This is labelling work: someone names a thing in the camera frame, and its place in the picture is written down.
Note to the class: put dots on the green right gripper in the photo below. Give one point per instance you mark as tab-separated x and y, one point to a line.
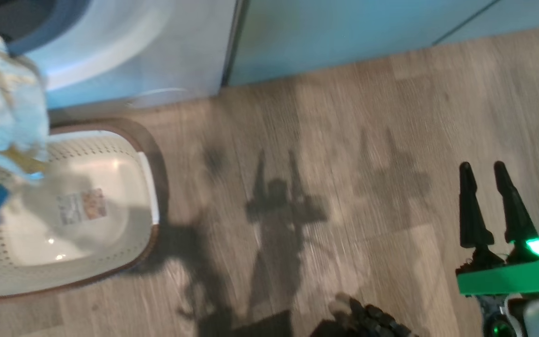
513	278

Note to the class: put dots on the yellow baby garment blue cuffs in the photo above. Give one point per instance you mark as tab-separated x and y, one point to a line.
12	107

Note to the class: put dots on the cream perforated laundry basket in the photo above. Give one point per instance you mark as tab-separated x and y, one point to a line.
124	243

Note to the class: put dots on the white front-load washing machine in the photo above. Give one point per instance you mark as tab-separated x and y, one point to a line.
157	56

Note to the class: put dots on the basket bottom label sticker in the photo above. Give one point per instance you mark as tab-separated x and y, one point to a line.
82	206

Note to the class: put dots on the black ribbed robot part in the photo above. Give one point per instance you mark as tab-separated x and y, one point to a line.
372	320

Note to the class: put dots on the teal cabinet panel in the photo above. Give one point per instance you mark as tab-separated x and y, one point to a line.
344	32

